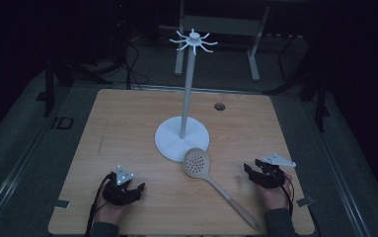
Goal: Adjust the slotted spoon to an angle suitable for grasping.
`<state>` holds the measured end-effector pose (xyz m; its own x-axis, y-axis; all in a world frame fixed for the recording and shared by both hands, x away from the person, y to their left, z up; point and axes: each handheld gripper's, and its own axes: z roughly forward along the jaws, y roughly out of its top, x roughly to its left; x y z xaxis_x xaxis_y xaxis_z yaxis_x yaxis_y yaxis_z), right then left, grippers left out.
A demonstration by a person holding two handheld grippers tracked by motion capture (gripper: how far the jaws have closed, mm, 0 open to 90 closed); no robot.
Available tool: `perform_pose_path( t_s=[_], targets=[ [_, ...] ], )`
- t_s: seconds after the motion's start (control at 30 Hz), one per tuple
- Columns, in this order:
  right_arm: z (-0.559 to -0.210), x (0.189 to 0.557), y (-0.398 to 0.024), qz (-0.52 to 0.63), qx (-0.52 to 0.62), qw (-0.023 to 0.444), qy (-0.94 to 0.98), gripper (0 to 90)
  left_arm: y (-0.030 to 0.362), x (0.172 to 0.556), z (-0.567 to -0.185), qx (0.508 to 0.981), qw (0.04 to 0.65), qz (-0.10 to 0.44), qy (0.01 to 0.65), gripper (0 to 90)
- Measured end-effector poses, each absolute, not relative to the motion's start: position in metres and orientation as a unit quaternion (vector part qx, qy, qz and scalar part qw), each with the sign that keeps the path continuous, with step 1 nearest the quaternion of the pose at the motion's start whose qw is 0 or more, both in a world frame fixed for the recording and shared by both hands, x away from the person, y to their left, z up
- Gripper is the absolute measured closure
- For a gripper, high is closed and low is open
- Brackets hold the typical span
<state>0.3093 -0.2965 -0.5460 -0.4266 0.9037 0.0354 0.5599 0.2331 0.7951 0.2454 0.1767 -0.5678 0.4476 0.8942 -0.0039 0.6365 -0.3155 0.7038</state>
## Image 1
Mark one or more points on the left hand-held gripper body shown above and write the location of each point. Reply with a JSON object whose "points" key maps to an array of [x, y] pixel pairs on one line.
{"points": [[119, 192]]}

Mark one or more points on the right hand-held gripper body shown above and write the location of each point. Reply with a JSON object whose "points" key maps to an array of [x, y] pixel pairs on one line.
{"points": [[270, 173]]}

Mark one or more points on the black metal stand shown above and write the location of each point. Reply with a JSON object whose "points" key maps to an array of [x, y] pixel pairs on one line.
{"points": [[319, 102], [50, 89]]}

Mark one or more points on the white desk frame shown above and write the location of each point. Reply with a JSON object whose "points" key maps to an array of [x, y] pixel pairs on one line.
{"points": [[222, 25]]}

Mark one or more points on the person's left hand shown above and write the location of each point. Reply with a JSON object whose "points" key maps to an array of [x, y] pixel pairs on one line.
{"points": [[108, 210]]}

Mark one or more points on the white hook rack stand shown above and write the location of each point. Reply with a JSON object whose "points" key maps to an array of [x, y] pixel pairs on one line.
{"points": [[184, 98]]}

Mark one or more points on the beige slotted spoon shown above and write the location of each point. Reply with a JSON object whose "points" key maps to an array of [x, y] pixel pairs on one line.
{"points": [[197, 163]]}

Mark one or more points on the person's right hand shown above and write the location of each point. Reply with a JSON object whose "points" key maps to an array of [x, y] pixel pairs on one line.
{"points": [[275, 197]]}

